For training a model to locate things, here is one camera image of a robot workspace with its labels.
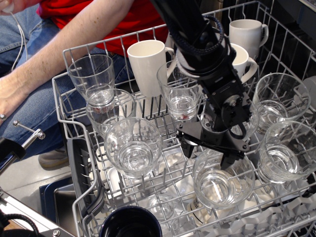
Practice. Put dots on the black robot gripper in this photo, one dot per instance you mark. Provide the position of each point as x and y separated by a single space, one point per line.
192 134

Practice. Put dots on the round glass cup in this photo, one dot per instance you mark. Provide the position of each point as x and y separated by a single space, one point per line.
220 188
243 132
133 146
279 97
287 152

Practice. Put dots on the person's bare forearm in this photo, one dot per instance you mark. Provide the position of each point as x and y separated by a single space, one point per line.
93 23

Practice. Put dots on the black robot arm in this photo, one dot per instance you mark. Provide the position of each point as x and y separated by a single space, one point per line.
203 52

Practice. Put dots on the glass cup under tumbler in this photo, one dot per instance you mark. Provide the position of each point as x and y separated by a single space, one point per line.
106 107

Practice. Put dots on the tall glass tumbler centre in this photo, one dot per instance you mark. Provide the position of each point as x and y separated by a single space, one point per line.
181 93

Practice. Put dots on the tall glass tumbler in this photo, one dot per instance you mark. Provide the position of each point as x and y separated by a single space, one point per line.
92 73
181 93

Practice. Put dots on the small glass lower rack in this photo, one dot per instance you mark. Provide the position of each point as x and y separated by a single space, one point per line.
162 207

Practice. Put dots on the white mug right front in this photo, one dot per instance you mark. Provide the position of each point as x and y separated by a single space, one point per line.
246 67

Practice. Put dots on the dark blue mug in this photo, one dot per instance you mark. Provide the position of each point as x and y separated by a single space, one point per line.
131 221

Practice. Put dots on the tall white mug left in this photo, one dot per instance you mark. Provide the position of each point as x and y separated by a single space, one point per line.
145 58

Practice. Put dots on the white mug far back right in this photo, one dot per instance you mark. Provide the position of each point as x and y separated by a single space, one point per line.
249 34

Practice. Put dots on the tall glass tumbler back left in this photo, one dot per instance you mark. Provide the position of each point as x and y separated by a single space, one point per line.
92 73

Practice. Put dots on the red shirt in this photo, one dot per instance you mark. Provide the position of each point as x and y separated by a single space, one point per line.
141 22

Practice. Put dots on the grey shoe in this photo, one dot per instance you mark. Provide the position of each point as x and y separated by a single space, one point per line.
53 159

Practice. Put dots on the metal clamp with knobs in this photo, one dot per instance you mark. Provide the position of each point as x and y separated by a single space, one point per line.
10 151

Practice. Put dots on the blue jeans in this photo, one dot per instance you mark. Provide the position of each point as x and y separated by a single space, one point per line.
38 110

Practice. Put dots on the grey wire dishwasher rack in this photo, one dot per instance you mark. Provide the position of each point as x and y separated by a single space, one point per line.
269 211

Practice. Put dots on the grey rack handle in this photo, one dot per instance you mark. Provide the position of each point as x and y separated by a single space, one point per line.
91 200

